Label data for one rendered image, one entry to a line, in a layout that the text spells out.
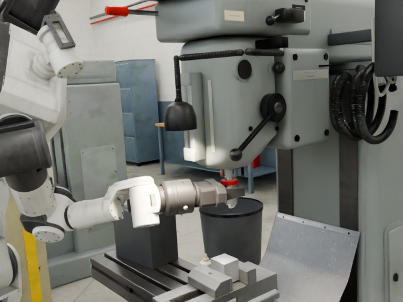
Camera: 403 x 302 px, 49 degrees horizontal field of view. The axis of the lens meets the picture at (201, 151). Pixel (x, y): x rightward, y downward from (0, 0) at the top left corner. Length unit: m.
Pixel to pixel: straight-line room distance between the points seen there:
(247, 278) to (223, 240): 1.86
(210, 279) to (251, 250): 1.98
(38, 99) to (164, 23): 0.35
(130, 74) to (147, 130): 1.10
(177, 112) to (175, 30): 0.23
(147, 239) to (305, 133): 0.67
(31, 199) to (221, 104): 0.49
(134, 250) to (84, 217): 0.49
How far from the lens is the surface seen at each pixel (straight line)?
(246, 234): 3.11
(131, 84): 8.35
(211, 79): 1.04
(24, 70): 1.10
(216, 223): 3.08
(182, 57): 0.96
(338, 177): 1.40
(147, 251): 1.56
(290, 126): 1.15
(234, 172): 1.14
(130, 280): 1.51
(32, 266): 2.85
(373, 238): 1.43
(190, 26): 1.04
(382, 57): 1.11
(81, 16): 11.04
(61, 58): 1.04
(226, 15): 0.99
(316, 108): 1.22
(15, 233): 2.76
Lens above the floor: 1.53
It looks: 9 degrees down
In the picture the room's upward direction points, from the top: 3 degrees counter-clockwise
